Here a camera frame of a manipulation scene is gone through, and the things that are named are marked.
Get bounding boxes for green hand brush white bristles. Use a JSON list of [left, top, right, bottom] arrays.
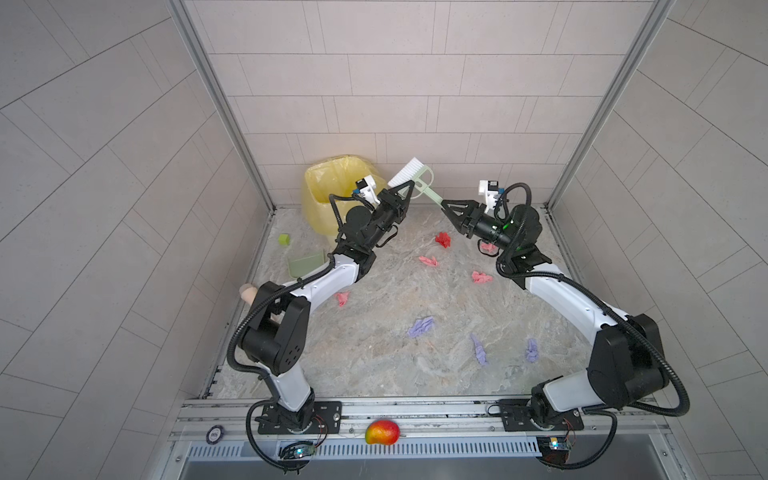
[[388, 157, 443, 206]]

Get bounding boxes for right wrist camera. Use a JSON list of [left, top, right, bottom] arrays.
[[478, 180, 503, 215]]

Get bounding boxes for aluminium front rail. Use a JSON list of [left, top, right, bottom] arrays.
[[169, 395, 669, 461]]

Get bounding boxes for red yellow mango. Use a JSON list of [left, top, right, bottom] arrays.
[[365, 419, 401, 446]]

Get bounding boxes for right circuit board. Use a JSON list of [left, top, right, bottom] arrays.
[[536, 436, 572, 465]]

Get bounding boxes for poker chip on rail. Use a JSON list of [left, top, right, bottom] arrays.
[[205, 425, 225, 445]]

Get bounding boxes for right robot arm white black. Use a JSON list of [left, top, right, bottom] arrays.
[[440, 193, 691, 426]]

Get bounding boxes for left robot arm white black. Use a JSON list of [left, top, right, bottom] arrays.
[[226, 180, 415, 431]]

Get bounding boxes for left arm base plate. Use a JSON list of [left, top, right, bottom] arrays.
[[253, 399, 342, 435]]

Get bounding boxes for circuit board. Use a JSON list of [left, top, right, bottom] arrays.
[[279, 441, 317, 461], [536, 436, 572, 465]]

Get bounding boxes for beige bin yellow bag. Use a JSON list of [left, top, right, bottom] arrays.
[[301, 155, 386, 237]]

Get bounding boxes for beige rolling pin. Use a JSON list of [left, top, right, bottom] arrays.
[[239, 283, 258, 305]]

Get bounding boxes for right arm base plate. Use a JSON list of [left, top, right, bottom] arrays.
[[486, 398, 584, 432]]

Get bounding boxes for left circuit board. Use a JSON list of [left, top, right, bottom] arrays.
[[279, 441, 317, 461]]

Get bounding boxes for green dustpan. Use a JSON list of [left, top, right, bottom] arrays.
[[288, 250, 327, 279]]

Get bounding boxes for pink paper scrap left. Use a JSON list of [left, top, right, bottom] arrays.
[[336, 292, 350, 307]]

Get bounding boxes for purple paper scrap long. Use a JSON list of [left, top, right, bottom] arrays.
[[470, 333, 488, 366]]

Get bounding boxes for red paper scrap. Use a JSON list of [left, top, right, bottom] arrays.
[[435, 232, 451, 248]]

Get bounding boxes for pink paper scrap centre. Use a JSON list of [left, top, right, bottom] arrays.
[[418, 256, 439, 267]]

